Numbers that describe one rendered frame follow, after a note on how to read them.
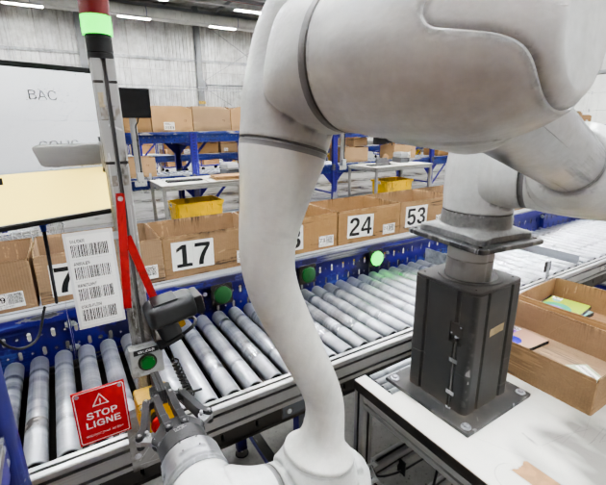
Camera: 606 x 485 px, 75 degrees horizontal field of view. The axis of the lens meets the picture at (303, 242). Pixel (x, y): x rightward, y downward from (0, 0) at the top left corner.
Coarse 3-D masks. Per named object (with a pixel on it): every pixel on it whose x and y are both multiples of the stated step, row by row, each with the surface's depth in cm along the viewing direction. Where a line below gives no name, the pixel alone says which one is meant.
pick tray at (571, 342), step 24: (528, 312) 133; (552, 312) 127; (552, 336) 128; (576, 336) 122; (600, 336) 116; (528, 360) 106; (552, 360) 101; (576, 360) 117; (600, 360) 116; (552, 384) 102; (576, 384) 97; (600, 384) 94; (576, 408) 98; (600, 408) 98
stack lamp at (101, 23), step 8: (80, 0) 68; (88, 0) 67; (96, 0) 68; (104, 0) 69; (80, 8) 68; (88, 8) 68; (96, 8) 68; (104, 8) 69; (80, 16) 69; (88, 16) 68; (96, 16) 68; (104, 16) 69; (88, 24) 68; (96, 24) 69; (104, 24) 69; (88, 32) 69; (96, 32) 69; (104, 32) 69; (112, 32) 71
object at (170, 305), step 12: (192, 288) 88; (156, 300) 83; (168, 300) 82; (180, 300) 83; (192, 300) 84; (144, 312) 82; (156, 312) 80; (168, 312) 81; (180, 312) 83; (192, 312) 84; (156, 324) 81; (168, 324) 82; (180, 324) 86; (168, 336) 84; (180, 336) 85
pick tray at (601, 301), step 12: (540, 288) 149; (552, 288) 155; (564, 288) 153; (576, 288) 150; (588, 288) 146; (528, 300) 137; (540, 300) 151; (576, 300) 150; (588, 300) 147; (600, 300) 144; (564, 312) 128; (600, 312) 144; (600, 324) 120
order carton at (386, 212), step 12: (312, 204) 200; (324, 204) 212; (336, 204) 216; (348, 204) 221; (360, 204) 225; (372, 204) 219; (384, 204) 212; (396, 204) 200; (348, 216) 186; (384, 216) 197; (396, 216) 202; (396, 228) 204; (348, 240) 189; (360, 240) 193
